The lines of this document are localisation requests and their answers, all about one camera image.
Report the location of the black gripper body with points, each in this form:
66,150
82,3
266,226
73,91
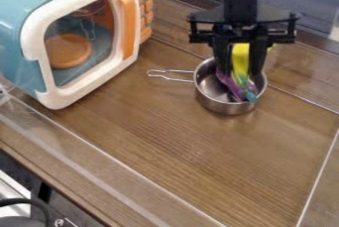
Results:
244,21

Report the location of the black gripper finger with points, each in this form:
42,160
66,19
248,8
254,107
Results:
258,51
222,47

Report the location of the yellow toy banana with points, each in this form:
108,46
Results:
241,62

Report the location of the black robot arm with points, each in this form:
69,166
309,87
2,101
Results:
242,22

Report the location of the purple toy eggplant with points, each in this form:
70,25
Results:
242,94

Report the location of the blue toy microwave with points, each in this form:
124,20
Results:
116,25

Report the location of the orange microwave turntable plate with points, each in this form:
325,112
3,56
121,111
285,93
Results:
67,50

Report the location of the clear acrylic barrier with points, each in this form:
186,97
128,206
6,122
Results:
113,192

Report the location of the silver pot with wire handle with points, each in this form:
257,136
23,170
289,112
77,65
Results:
213,94

